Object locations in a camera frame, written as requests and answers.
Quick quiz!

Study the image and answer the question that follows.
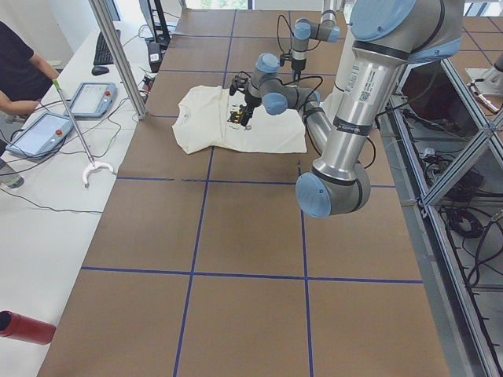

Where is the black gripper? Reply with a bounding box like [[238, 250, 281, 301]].
[[280, 53, 307, 81], [229, 72, 262, 126]]

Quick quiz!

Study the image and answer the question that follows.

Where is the cream long-sleeve cat shirt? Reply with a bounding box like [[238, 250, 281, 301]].
[[172, 85, 307, 156]]

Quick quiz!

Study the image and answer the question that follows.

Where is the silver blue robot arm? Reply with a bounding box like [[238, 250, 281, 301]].
[[229, 0, 464, 218], [280, 0, 345, 82]]

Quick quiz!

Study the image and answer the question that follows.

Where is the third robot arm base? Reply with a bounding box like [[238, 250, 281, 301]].
[[465, 55, 502, 115]]

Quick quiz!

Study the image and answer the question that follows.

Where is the black keyboard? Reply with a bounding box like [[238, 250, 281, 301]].
[[93, 32, 114, 66]]

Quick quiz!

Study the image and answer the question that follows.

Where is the far blue teach pendant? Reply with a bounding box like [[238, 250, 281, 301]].
[[69, 82, 117, 119]]

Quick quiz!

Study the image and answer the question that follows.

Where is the blue teach pendant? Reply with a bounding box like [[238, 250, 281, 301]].
[[69, 82, 117, 119], [6, 112, 73, 159]]

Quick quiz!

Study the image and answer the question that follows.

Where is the black computer mouse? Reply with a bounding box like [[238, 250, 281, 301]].
[[91, 65, 109, 76]]

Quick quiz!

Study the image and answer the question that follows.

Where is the metal reacher grabber stick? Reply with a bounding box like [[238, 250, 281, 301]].
[[52, 79, 114, 189]]

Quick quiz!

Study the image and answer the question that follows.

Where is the near blue teach pendant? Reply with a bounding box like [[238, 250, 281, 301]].
[[6, 112, 73, 159]]

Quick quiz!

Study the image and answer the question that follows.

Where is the seated person black shirt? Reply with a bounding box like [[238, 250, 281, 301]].
[[1, 22, 59, 115]]

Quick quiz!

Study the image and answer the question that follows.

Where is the red water bottle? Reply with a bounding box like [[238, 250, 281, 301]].
[[1, 310, 57, 345]]

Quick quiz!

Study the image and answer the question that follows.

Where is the white camera pedestal column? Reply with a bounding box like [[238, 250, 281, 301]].
[[320, 23, 378, 130]]

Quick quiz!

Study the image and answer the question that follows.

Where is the aluminium frame post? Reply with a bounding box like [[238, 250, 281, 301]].
[[89, 0, 147, 120]]

